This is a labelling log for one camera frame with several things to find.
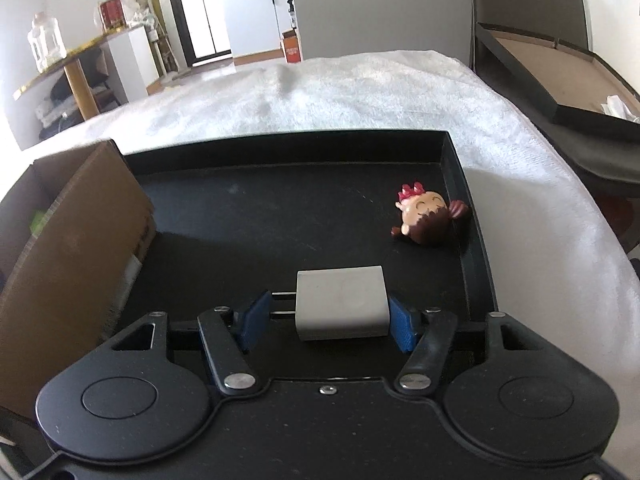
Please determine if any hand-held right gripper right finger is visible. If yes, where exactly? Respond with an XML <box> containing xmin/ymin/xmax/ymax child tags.
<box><xmin>389</xmin><ymin>294</ymin><xmax>551</xmax><ymax>393</ymax></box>

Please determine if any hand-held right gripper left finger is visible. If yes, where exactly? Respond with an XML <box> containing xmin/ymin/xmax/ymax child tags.
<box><xmin>107</xmin><ymin>290</ymin><xmax>273</xmax><ymax>395</ymax></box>

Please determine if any white charger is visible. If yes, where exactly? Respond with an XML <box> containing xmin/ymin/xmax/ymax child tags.
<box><xmin>270</xmin><ymin>266</ymin><xmax>391</xmax><ymax>343</ymax></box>

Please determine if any black tray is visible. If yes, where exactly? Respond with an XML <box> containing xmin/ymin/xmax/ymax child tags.
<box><xmin>107</xmin><ymin>130</ymin><xmax>501</xmax><ymax>378</ymax></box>

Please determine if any brown cardboard box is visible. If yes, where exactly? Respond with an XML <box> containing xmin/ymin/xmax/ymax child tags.
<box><xmin>0</xmin><ymin>140</ymin><xmax>157</xmax><ymax>428</ymax></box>

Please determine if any brown-haired doll figurine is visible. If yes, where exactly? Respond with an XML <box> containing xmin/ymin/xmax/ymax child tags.
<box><xmin>390</xmin><ymin>183</ymin><xmax>472</xmax><ymax>247</ymax></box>

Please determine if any orange cardboard box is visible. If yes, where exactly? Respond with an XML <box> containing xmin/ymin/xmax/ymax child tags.
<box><xmin>281</xmin><ymin>30</ymin><xmax>303</xmax><ymax>64</ymax></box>

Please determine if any stack of boxes under table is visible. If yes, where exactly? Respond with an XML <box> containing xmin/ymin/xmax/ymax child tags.
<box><xmin>35</xmin><ymin>100</ymin><xmax>81</xmax><ymax>131</ymax></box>

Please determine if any black flat box lid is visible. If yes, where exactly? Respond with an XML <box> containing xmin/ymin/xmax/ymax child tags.
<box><xmin>474</xmin><ymin>21</ymin><xmax>640</xmax><ymax>126</ymax></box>

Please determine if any small white cabinet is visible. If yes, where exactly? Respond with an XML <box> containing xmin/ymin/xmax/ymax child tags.
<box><xmin>107</xmin><ymin>25</ymin><xmax>151</xmax><ymax>101</ymax></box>

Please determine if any round gold-edged table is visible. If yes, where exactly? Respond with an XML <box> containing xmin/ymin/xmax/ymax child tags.
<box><xmin>12</xmin><ymin>22</ymin><xmax>146</xmax><ymax>121</ymax></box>

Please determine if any white kitchen cabinet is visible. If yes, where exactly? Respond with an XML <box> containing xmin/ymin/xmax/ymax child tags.
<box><xmin>217</xmin><ymin>0</ymin><xmax>296</xmax><ymax>61</ymax></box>

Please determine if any black glass-paned door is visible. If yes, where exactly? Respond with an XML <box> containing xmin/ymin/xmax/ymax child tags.
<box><xmin>167</xmin><ymin>0</ymin><xmax>233</xmax><ymax>63</ymax></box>

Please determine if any red tin can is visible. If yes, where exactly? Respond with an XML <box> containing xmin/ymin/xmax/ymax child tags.
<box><xmin>99</xmin><ymin>0</ymin><xmax>126</xmax><ymax>31</ymax></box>

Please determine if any clear glass jar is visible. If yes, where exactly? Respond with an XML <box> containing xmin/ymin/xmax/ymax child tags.
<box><xmin>27</xmin><ymin>12</ymin><xmax>67</xmax><ymax>73</ymax></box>

